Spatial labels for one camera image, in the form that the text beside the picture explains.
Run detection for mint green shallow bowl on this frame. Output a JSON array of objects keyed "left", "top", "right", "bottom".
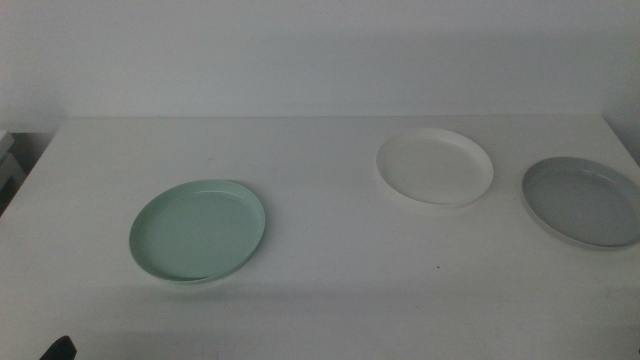
[{"left": 128, "top": 178, "right": 267, "bottom": 285}]

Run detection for white shallow bowl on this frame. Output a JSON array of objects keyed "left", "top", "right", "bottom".
[{"left": 375, "top": 126, "right": 495, "bottom": 209}]

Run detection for grey shallow bowl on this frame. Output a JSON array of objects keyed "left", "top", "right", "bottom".
[{"left": 520, "top": 155, "right": 640, "bottom": 250}]

